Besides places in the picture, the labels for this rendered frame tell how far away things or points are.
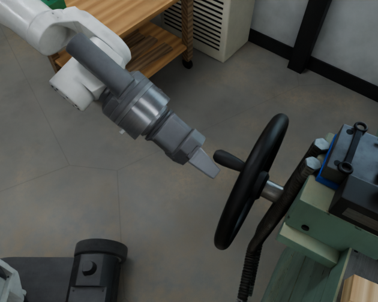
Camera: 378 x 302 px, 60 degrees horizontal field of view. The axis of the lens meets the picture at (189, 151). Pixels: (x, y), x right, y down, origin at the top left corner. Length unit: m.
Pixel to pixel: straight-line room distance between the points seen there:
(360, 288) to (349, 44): 1.65
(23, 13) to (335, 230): 0.55
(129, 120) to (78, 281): 0.84
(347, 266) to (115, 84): 0.42
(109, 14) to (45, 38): 1.04
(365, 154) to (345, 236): 0.12
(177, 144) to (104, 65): 0.15
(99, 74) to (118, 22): 1.07
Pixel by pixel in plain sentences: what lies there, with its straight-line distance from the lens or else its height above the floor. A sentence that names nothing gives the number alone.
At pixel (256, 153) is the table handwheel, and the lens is 0.52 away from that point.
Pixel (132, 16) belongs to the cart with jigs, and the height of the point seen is 0.53.
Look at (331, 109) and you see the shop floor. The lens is 2.00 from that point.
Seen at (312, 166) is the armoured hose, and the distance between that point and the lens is 0.51.
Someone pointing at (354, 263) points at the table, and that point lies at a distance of 0.55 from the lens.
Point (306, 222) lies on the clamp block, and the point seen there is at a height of 0.91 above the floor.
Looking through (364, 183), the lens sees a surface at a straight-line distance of 0.47.
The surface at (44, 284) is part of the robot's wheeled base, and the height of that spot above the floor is 0.17.
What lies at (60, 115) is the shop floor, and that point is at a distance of 1.94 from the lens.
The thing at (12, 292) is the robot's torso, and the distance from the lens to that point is 0.98.
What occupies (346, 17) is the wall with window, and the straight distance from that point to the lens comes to 1.97.
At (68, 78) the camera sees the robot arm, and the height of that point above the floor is 1.05.
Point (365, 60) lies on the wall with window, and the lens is 2.04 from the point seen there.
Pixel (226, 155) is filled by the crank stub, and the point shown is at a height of 0.93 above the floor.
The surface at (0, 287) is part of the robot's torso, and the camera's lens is 0.88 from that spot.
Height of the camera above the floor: 1.37
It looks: 56 degrees down
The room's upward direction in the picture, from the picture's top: straight up
